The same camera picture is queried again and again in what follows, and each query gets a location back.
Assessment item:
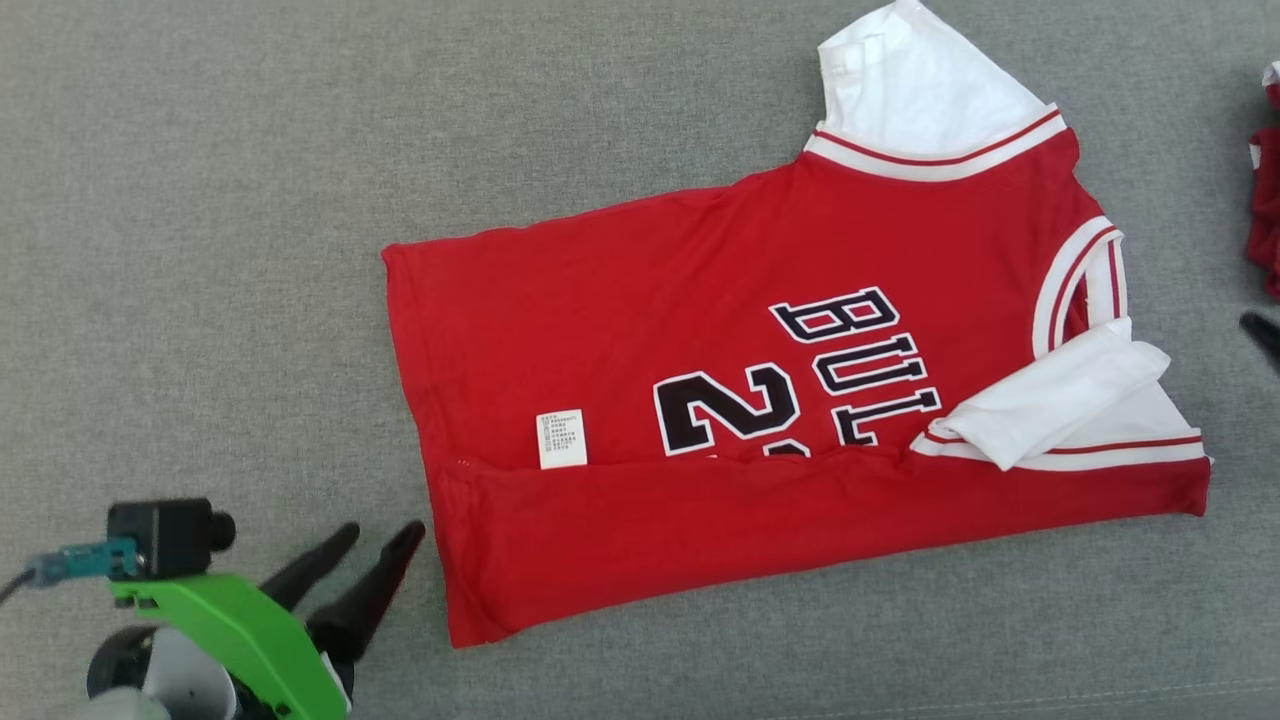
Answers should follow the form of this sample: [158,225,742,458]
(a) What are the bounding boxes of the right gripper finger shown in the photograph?
[1239,311,1280,377]

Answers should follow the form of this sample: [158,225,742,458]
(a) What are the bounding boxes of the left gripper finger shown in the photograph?
[257,522,362,613]
[304,520,427,667]

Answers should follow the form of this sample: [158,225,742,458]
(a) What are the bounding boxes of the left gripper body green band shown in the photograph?
[109,572,352,720]

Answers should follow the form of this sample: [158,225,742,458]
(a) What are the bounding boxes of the red shorts white trim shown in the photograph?
[1244,60,1280,302]

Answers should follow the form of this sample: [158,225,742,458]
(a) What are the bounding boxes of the red basketball jersey white sleeves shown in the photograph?
[380,0,1214,650]

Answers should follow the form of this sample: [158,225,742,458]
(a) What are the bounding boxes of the grey fabric sofa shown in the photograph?
[0,0,1280,720]

